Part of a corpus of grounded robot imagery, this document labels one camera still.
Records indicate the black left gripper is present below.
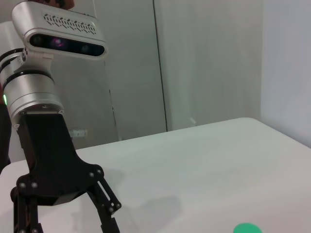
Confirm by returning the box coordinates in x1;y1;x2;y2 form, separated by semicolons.
10;113;122;233

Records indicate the clear tube green cap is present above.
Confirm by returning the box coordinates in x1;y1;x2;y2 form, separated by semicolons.
233;222;263;233

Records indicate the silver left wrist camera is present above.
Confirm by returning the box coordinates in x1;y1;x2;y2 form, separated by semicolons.
11;1;107;61

